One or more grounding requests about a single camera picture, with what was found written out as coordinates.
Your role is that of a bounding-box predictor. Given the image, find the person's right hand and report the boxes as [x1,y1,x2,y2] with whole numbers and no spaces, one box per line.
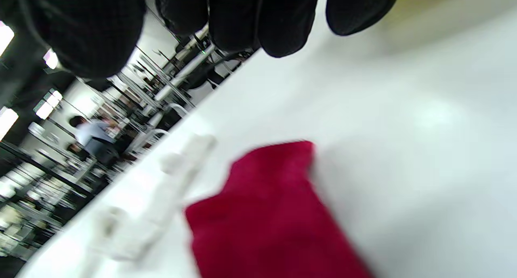
[0,0,403,79]

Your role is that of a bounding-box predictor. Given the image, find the pink sock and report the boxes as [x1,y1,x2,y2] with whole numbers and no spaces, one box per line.
[185,140,374,278]

